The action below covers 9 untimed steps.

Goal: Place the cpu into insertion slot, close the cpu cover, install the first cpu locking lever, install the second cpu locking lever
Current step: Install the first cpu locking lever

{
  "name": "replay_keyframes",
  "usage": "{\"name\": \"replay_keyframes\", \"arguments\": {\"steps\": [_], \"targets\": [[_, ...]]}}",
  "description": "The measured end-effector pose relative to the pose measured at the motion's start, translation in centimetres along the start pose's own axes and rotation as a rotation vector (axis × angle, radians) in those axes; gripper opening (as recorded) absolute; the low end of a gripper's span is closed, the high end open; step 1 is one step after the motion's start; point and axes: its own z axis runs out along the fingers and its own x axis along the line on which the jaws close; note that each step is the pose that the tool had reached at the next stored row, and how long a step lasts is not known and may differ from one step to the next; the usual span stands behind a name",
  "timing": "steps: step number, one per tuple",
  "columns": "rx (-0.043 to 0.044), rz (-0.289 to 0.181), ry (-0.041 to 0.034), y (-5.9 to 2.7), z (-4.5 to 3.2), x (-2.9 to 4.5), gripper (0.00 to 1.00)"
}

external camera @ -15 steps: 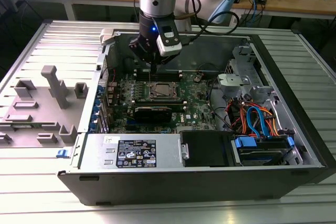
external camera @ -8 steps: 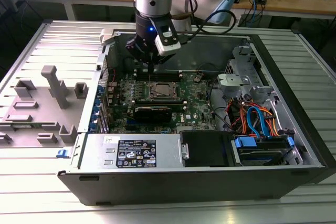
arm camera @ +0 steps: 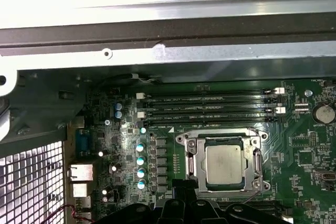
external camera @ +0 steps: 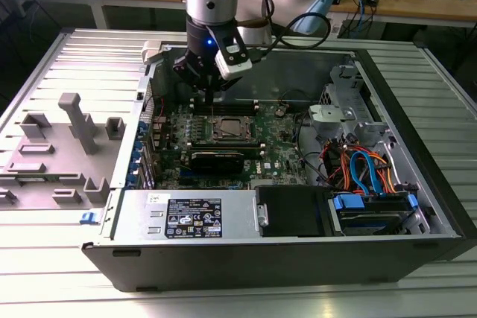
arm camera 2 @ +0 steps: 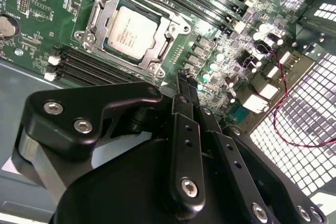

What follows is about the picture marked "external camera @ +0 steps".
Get green Dell motherboard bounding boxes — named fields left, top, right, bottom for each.
left=151, top=100, right=318, bottom=191

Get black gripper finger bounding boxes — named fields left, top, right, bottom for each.
left=172, top=54, right=212, bottom=106
left=209, top=79, right=235, bottom=106

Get white labelled box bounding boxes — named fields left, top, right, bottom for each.
left=326, top=16, right=344, bottom=38

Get silver bay handle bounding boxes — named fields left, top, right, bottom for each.
left=254, top=201, right=270, bottom=227

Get blue flat wire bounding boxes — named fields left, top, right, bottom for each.
left=349, top=150, right=387, bottom=199

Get grey parts rack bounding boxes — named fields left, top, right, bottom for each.
left=0, top=92, right=127, bottom=212

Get black graphics card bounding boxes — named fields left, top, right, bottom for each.
left=189, top=150, right=246, bottom=177

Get blue network cable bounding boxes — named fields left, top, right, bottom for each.
left=356, top=0, right=370, bottom=32

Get black power wire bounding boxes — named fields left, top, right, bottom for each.
left=296, top=115, right=331, bottom=189

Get silver power supply unit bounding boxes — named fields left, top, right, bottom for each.
left=110, top=188, right=259, bottom=241

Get black RAM slot bank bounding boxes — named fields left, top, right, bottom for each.
left=189, top=98, right=260, bottom=117
left=188, top=140, right=266, bottom=159

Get wrist camera with black bracket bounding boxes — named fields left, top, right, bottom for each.
left=213, top=25, right=255, bottom=81

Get small blue plastic clip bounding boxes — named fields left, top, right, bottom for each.
left=79, top=211, right=101, bottom=226

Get hard disk in blue carrier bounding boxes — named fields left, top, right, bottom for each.
left=327, top=191, right=419, bottom=238

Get black open PC case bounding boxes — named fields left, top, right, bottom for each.
left=80, top=36, right=477, bottom=293

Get silver drive cage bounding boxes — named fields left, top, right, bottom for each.
left=308, top=63, right=397, bottom=157

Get red yellow power wires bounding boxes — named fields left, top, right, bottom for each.
left=320, top=140, right=350, bottom=187

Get silver socket cover frame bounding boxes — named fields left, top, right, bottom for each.
left=212, top=115, right=255, bottom=142

